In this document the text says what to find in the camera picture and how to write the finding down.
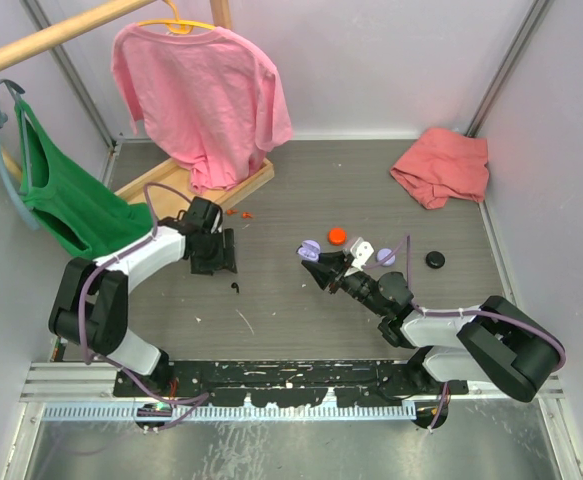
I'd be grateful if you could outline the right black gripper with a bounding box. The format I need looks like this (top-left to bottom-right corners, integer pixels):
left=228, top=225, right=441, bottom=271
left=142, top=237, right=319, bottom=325
left=302, top=249, right=388, bottom=317

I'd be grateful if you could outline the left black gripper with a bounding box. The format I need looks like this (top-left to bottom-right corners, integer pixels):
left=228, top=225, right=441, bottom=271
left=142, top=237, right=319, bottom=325
left=191, top=227, right=235, bottom=276

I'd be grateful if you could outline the orange earbud case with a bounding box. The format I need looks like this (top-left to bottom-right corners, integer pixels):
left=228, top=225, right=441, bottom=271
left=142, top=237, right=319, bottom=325
left=327, top=227, right=347, bottom=246

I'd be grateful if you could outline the lilac earbud charging case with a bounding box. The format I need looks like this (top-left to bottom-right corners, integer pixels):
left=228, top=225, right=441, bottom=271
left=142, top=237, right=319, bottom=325
left=376, top=248, right=396, bottom=267

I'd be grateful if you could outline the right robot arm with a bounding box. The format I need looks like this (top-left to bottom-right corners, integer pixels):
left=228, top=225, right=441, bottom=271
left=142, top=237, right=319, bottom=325
left=301, top=252, right=566, bottom=403

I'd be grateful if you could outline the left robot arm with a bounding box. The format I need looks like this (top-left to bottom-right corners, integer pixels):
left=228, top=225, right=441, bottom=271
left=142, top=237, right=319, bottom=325
left=48, top=197, right=237, bottom=396

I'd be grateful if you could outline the wooden clothes rack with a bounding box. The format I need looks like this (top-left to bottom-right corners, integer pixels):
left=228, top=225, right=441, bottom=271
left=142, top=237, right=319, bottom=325
left=0, top=0, right=274, bottom=214

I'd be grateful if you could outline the green tank top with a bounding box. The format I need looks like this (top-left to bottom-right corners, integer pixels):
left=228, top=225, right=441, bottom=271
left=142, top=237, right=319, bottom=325
left=14, top=99, right=152, bottom=259

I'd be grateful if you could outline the pink t-shirt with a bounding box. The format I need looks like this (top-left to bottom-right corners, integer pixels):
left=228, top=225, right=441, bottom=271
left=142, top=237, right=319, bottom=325
left=111, top=24, right=293, bottom=193

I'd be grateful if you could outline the salmon folded cloth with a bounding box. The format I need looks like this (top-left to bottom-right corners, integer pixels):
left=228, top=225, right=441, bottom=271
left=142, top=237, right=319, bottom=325
left=390, top=128, right=489, bottom=210

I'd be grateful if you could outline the orange clothes hanger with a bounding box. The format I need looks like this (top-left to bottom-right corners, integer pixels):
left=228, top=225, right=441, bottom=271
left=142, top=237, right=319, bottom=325
left=137, top=0, right=215, bottom=35

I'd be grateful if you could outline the grey-blue clothes hanger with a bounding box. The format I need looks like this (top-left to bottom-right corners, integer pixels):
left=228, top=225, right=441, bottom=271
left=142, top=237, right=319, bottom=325
left=0, top=79, right=40, bottom=231

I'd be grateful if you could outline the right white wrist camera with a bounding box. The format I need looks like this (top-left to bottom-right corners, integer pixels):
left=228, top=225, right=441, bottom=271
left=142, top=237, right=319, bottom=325
left=343, top=237, right=374, bottom=276

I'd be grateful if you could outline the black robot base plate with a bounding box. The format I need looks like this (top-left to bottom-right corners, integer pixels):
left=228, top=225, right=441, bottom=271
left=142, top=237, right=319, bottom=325
left=115, top=358, right=467, bottom=409

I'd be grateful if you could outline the white slotted cable duct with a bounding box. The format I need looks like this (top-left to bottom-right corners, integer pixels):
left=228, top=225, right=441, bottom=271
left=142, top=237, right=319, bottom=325
left=41, top=401, right=417, bottom=423

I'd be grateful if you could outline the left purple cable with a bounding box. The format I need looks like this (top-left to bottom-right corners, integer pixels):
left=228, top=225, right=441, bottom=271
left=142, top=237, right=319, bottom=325
left=78, top=182, right=210, bottom=431

